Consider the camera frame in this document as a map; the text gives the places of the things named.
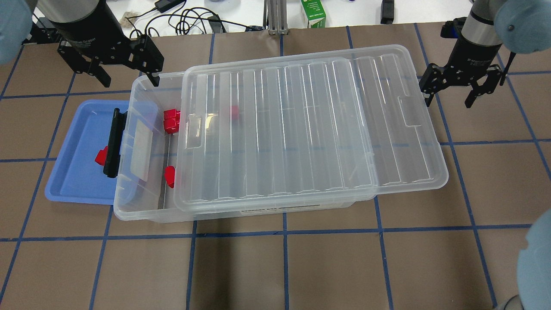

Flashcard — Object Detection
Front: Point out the clear plastic box lid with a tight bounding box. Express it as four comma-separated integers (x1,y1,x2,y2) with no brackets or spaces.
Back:
174,45,449,214

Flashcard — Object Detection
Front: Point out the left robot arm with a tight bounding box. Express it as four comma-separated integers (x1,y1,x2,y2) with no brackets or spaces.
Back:
45,0,457,93

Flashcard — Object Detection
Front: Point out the blue plastic tray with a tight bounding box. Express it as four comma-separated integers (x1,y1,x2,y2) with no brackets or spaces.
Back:
45,99,159,205

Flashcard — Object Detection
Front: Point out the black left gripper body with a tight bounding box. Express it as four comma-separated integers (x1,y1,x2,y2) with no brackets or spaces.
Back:
57,34,164,76

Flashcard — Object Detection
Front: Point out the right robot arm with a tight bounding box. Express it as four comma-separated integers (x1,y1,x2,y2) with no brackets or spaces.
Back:
419,0,551,108

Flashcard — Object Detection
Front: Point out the black power adapter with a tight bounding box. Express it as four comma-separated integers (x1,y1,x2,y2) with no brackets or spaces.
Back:
154,0,186,12

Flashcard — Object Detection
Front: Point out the black box latch handle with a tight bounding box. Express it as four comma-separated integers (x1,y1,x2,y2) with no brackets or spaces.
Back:
103,108,127,178

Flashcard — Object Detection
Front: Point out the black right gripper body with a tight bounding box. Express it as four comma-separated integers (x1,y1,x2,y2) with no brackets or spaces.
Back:
419,41,503,93

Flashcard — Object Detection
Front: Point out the green carton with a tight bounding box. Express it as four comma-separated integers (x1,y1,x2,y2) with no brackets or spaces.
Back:
300,0,327,29

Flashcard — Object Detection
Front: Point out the aluminium frame post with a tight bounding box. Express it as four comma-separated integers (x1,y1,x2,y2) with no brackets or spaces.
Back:
263,0,288,35

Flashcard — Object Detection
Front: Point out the red block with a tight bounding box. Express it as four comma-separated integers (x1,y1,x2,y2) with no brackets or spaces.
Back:
229,105,240,121
163,118,180,135
94,146,108,167
164,108,181,121
164,165,176,189

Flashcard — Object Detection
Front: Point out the clear plastic storage box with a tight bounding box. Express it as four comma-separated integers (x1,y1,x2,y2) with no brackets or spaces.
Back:
114,68,379,223

